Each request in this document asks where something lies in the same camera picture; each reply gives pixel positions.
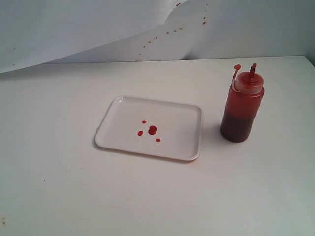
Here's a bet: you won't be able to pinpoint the red sauce squeeze bottle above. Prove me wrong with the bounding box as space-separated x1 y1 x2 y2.
220 63 265 143

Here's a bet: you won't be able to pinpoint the red sauce drops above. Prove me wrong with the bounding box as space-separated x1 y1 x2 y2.
137 125 161 143

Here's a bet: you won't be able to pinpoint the white rectangular plastic tray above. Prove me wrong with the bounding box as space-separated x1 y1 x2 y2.
94 96 203 162

